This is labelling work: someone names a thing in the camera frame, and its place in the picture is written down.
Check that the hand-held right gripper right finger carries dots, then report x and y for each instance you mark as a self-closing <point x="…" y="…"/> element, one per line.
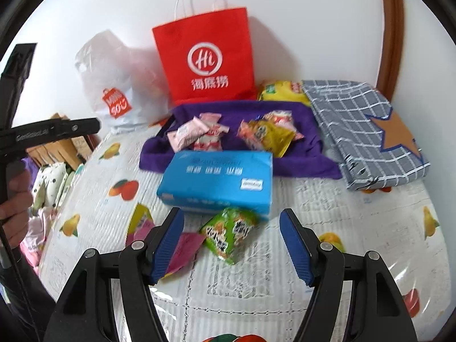
<point x="295" y="249"/>

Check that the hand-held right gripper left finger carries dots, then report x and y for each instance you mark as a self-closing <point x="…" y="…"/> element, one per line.
<point x="167" y="245"/>

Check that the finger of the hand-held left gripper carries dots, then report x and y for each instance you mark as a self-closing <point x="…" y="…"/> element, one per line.
<point x="78" y="127"/>

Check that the magenta snack packet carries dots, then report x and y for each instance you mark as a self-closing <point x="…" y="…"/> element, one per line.
<point x="187" y="251"/>

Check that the green snack packet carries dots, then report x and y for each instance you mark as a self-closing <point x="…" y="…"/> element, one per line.
<point x="229" y="235"/>

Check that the pale pink snack packet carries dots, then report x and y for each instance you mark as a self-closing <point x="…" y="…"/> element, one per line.
<point x="185" y="133"/>

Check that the pink panda-face snack packet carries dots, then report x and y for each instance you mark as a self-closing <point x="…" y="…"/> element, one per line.
<point x="283" y="117"/>

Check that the person's left forearm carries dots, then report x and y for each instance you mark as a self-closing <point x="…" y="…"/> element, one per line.
<point x="25" y="292"/>

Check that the person's left hand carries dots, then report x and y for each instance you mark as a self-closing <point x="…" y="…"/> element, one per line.
<point x="16" y="206"/>

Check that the patterned brown box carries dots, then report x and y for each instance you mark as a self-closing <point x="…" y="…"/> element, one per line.
<point x="83" y="148"/>

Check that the purple cloth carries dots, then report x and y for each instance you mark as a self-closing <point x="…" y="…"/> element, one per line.
<point x="28" y="166"/>

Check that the yellow pink snack packet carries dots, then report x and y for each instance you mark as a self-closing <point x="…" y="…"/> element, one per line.
<point x="140" y="221"/>

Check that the white spotted cloth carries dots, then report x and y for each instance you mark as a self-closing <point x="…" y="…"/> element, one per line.
<point x="48" y="181"/>

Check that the fruit print tablecloth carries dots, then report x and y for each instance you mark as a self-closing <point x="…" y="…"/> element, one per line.
<point x="249" y="292"/>

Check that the white plastic bag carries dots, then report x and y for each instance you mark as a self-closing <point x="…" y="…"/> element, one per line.
<point x="114" y="74"/>

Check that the blue tissue pack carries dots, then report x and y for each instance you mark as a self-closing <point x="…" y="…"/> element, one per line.
<point x="213" y="181"/>

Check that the pink cloth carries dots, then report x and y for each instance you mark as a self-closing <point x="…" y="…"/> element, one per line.
<point x="35" y="235"/>

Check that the grey checked star cloth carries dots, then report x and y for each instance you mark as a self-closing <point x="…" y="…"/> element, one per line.
<point x="349" y="121"/>

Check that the purple towel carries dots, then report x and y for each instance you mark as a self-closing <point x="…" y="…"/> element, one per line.
<point x="231" y="114"/>

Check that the red paper bag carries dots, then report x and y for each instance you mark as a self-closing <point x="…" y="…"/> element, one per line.
<point x="206" y="42"/>

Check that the large yellow snack bag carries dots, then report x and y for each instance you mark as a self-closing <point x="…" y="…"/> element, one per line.
<point x="281" y="92"/>

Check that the brown wooden door frame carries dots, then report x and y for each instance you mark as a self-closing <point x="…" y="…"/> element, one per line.
<point x="392" y="25"/>

